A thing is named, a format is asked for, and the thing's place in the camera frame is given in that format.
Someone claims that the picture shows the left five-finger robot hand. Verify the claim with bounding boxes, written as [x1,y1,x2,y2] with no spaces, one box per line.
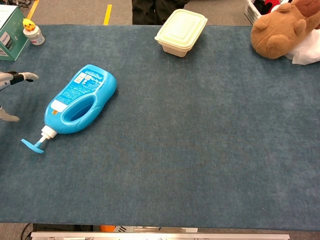
[0,71,40,123]

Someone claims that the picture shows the blue detergent pump bottle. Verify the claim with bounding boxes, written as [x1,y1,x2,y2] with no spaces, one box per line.
[20,64,118,155]

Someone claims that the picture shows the small bottle with duck cap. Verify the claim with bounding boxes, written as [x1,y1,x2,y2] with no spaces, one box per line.
[22,18,46,47]

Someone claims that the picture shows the green cardboard product box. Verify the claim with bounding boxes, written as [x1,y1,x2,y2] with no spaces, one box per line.
[0,4,30,62]

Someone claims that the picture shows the orange floor tape strip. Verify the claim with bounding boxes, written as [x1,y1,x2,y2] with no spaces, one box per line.
[26,0,41,20]

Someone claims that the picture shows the yellow floor tape strip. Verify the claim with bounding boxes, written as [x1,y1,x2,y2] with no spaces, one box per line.
[103,4,113,26]

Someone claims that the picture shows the person in black trousers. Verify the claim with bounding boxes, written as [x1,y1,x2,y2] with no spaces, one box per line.
[131,0,191,26]

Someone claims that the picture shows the cream plastic lunch box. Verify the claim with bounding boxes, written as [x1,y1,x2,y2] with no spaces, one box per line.
[154,8,209,58]

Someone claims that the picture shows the blue felt table cloth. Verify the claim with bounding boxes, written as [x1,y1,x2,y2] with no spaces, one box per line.
[0,24,320,231]

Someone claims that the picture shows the white cardboard storage box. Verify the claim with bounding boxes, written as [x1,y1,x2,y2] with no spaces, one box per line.
[244,0,263,25]

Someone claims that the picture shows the brown plush toy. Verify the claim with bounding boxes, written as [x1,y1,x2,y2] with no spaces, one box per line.
[250,0,320,60]

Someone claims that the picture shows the red and black plush toy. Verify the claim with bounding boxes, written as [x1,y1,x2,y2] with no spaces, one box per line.
[253,0,293,15]

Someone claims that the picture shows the white plastic bag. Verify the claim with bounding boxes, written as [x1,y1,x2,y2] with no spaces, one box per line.
[284,29,320,66]

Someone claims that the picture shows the black floor cable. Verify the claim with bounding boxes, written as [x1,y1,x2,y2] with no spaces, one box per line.
[21,223,33,240]

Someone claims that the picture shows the aluminium profile rail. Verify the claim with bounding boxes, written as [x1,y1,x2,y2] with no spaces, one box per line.
[30,231,291,240]

